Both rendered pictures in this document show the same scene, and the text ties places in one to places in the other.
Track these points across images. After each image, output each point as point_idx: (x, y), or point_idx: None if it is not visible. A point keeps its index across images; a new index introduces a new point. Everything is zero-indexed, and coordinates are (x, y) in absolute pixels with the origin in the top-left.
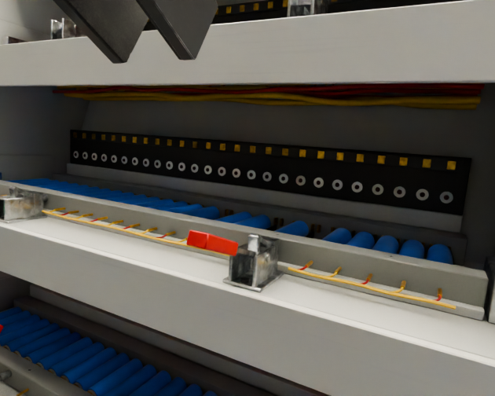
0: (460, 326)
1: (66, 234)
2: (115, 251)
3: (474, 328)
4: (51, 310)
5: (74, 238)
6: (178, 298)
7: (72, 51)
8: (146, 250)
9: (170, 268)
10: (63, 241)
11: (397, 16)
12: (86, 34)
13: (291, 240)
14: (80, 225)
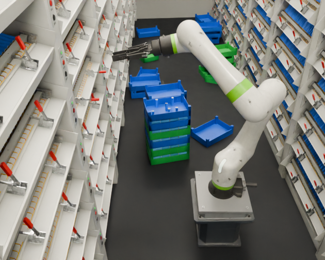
0: (92, 64)
1: (86, 94)
2: (90, 87)
3: (92, 63)
4: None
5: (87, 92)
6: (94, 83)
7: (81, 64)
8: (86, 84)
9: (92, 81)
10: (90, 93)
11: (92, 36)
12: (116, 61)
13: (85, 68)
14: (79, 94)
